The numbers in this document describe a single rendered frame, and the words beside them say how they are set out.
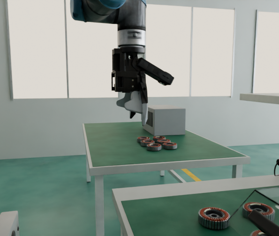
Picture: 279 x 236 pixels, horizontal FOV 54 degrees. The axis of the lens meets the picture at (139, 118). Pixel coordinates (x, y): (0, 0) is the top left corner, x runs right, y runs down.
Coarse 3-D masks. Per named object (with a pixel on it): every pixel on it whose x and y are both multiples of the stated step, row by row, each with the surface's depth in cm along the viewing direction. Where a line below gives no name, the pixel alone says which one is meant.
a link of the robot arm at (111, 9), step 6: (90, 0) 55; (96, 0) 55; (102, 0) 53; (108, 0) 52; (114, 0) 52; (120, 0) 52; (90, 6) 59; (96, 6) 57; (102, 6) 55; (108, 6) 54; (114, 6) 55; (120, 6) 56; (96, 12) 60; (102, 12) 59; (108, 12) 59
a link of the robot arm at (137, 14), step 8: (128, 0) 68; (136, 0) 68; (144, 0) 70; (120, 8) 67; (128, 8) 68; (136, 8) 68; (144, 8) 70; (120, 16) 68; (128, 16) 68; (136, 16) 69; (144, 16) 70; (120, 24) 70; (128, 24) 69; (136, 24) 69; (144, 24) 71
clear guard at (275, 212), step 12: (252, 192) 50; (264, 192) 49; (276, 192) 49; (252, 204) 48; (264, 204) 46; (276, 204) 45; (240, 216) 48; (276, 216) 43; (240, 228) 46; (252, 228) 45
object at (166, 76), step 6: (138, 60) 73; (144, 60) 72; (138, 66) 72; (144, 66) 72; (150, 66) 73; (156, 66) 73; (150, 72) 73; (156, 72) 73; (162, 72) 74; (156, 78) 76; (162, 78) 74; (168, 78) 74; (162, 84) 76; (168, 84) 75
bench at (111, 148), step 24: (96, 144) 226; (120, 144) 226; (192, 144) 226; (216, 144) 226; (96, 168) 165; (120, 168) 169; (144, 168) 172; (168, 168) 176; (240, 168) 192; (96, 192) 171; (96, 216) 173
